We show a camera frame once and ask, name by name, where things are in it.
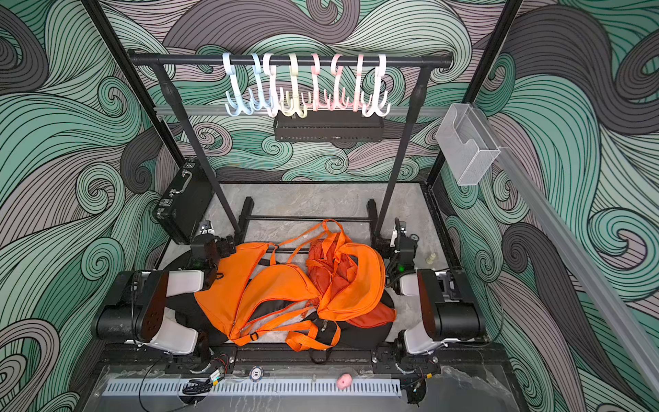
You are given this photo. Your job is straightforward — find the red-orange drawstring bag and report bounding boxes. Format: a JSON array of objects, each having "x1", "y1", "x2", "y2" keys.
[{"x1": 307, "y1": 234, "x2": 396, "y2": 328}]

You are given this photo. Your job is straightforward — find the orange sling bag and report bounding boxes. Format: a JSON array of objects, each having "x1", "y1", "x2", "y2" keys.
[{"x1": 257, "y1": 220, "x2": 396, "y2": 329}]

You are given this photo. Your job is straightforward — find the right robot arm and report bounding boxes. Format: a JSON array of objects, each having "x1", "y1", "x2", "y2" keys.
[{"x1": 378, "y1": 218, "x2": 486, "y2": 361}]

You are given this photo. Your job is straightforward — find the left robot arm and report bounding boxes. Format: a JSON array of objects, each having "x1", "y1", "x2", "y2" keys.
[{"x1": 91, "y1": 221, "x2": 237, "y2": 358}]

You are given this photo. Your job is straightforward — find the pink hook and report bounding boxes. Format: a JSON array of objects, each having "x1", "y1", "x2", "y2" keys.
[
  {"x1": 305, "y1": 53, "x2": 321, "y2": 112},
  {"x1": 327, "y1": 54, "x2": 350, "y2": 111},
  {"x1": 352, "y1": 54, "x2": 364, "y2": 113}
]

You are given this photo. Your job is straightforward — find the pale green hook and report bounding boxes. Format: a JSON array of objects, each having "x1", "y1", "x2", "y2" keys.
[{"x1": 280, "y1": 53, "x2": 307, "y2": 118}]

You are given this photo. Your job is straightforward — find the white hook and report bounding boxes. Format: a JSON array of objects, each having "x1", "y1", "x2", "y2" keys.
[
  {"x1": 362, "y1": 54, "x2": 391, "y2": 118},
  {"x1": 263, "y1": 53, "x2": 281, "y2": 118}
]

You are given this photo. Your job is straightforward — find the white hook rightmost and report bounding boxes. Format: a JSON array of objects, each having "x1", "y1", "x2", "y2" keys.
[{"x1": 362, "y1": 54, "x2": 391, "y2": 118}]

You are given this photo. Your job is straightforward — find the light blue hook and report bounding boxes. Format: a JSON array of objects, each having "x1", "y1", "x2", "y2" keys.
[
  {"x1": 221, "y1": 52, "x2": 254, "y2": 118},
  {"x1": 248, "y1": 53, "x2": 271, "y2": 112}
]

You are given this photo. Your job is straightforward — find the light blue hook leftmost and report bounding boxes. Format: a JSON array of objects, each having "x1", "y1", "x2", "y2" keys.
[{"x1": 221, "y1": 52, "x2": 254, "y2": 118}]

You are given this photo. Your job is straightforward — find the large orange backpack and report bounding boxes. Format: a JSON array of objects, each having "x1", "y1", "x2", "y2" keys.
[{"x1": 194, "y1": 243, "x2": 341, "y2": 352}]

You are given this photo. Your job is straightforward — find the pink small object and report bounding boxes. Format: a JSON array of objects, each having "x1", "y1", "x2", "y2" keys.
[{"x1": 336, "y1": 374, "x2": 353, "y2": 391}]

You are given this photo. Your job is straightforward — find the black clothes rack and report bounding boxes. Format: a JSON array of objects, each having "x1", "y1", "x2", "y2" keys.
[{"x1": 129, "y1": 51, "x2": 454, "y2": 259}]

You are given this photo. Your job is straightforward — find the black wall shelf tray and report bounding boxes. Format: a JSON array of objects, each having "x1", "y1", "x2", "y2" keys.
[{"x1": 273, "y1": 111, "x2": 384, "y2": 142}]

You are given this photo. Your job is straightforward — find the white mesh wall basket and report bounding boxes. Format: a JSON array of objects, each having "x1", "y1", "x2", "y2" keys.
[{"x1": 435, "y1": 104, "x2": 500, "y2": 186}]

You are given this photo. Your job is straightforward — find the black case on wall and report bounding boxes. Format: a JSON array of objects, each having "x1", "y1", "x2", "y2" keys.
[{"x1": 152, "y1": 158, "x2": 213, "y2": 245}]

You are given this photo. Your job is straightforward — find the white slotted cable duct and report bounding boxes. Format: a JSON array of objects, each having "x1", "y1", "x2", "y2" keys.
[{"x1": 101, "y1": 378, "x2": 403, "y2": 398}]

